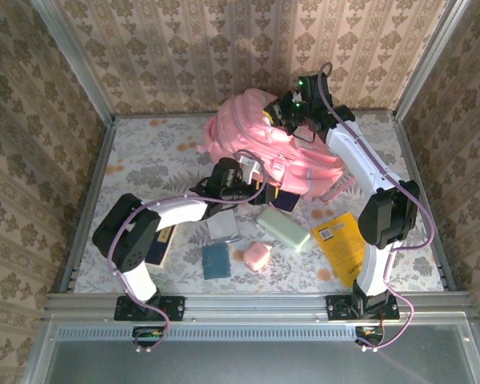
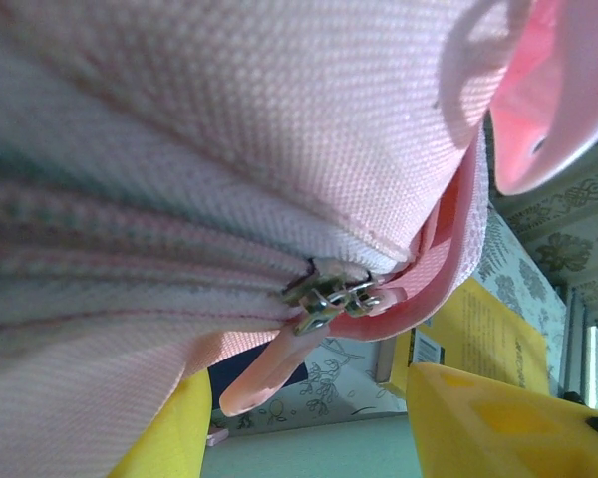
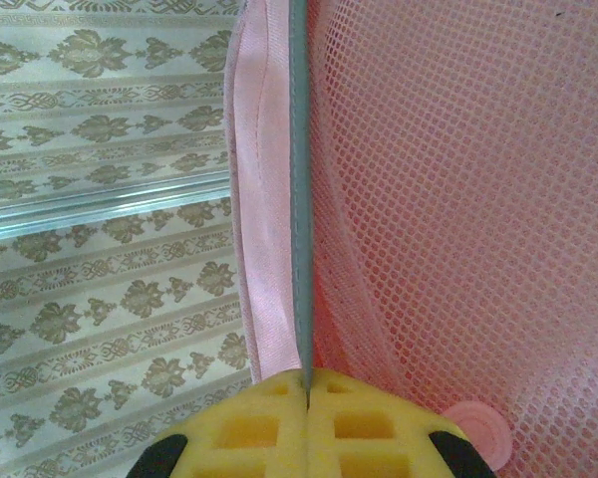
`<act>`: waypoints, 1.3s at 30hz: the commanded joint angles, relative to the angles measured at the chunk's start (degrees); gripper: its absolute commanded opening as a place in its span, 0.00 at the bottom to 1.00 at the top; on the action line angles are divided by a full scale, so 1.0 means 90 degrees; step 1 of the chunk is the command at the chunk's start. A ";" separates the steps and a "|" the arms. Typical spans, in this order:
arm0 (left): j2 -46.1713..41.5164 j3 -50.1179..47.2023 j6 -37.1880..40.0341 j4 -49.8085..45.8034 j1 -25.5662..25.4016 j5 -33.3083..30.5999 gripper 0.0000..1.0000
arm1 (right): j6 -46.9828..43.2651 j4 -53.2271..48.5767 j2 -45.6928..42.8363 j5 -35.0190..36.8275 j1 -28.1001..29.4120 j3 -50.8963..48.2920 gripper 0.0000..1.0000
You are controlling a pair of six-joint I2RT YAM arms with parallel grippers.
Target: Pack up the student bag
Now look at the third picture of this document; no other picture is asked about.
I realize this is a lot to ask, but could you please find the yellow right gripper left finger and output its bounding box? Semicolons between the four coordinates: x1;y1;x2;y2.
134;367;310;478

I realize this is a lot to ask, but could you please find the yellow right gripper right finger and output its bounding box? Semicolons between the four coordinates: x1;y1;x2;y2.
306;367;494;478

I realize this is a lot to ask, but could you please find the pink school backpack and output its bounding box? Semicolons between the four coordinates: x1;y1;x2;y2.
223;0;598;478

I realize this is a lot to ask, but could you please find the aluminium frame post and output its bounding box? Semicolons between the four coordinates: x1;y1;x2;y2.
0;183;231;240

